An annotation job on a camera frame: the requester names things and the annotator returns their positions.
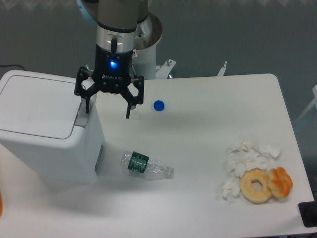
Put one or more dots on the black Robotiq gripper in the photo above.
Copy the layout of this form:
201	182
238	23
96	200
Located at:
112	72

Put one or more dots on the white push-button trash can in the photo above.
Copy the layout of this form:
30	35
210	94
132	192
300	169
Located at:
50	129

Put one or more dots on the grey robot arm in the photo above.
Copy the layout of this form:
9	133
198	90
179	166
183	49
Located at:
116	32

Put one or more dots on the blue bottle cap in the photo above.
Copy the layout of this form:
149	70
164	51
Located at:
159	105

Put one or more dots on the clear bottle with green label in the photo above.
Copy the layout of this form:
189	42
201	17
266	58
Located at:
137	165

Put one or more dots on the crumpled white tissue large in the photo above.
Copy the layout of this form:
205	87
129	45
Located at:
244	156

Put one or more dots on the orange object at left edge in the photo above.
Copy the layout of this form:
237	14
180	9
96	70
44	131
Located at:
1	204

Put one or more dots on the crumpled white tissue small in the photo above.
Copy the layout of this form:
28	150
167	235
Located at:
230	190

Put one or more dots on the crumpled white tissue right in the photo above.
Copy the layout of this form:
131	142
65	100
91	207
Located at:
270	151

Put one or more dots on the orange twisted bread roll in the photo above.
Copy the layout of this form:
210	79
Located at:
279	182

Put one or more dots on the black device at edge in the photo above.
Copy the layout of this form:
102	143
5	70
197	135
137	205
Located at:
308	212

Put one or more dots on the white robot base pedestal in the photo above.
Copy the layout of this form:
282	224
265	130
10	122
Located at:
149	34

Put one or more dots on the white bracket behind table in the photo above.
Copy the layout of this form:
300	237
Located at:
222	69

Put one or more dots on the plain ring donut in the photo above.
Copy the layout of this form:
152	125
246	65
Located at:
254	186

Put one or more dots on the white frame at right edge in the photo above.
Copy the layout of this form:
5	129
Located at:
307	114

